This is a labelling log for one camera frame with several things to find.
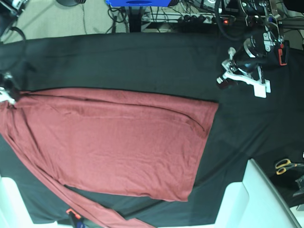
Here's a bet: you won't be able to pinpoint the red long-sleeve T-shirt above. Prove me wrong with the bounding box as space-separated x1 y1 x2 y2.
0 88 218 228

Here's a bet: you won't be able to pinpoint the orange clamp at bottom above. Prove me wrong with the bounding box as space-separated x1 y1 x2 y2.
66 208 82 219

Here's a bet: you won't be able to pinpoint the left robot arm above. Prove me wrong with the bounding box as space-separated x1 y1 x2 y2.
214 0 289 98

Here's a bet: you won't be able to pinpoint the white foam block left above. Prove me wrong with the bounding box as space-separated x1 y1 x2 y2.
0 176 59 228

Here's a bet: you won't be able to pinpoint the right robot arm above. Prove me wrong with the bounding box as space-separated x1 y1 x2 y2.
0 0 28 105

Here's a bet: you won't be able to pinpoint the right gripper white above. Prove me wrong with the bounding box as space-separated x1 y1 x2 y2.
0 72 21 105

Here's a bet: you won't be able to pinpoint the yellow-handled scissors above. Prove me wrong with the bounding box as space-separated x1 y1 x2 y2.
275 158 304 175

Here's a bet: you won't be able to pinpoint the blue plastic bin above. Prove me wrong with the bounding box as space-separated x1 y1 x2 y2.
105 0 171 7

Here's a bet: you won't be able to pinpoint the white foam block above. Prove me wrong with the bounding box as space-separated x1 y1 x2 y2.
0 176 59 228
214 159 301 228

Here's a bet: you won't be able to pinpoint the black metal bracket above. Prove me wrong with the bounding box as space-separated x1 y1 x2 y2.
293 176 304 197

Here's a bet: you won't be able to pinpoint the white foam block right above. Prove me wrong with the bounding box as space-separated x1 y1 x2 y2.
214 159 301 228

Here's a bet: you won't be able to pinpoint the orange and black clamp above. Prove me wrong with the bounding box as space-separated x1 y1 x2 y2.
278 40 290 66

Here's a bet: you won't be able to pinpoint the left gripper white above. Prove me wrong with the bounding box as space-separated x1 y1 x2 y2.
217 47 271 98

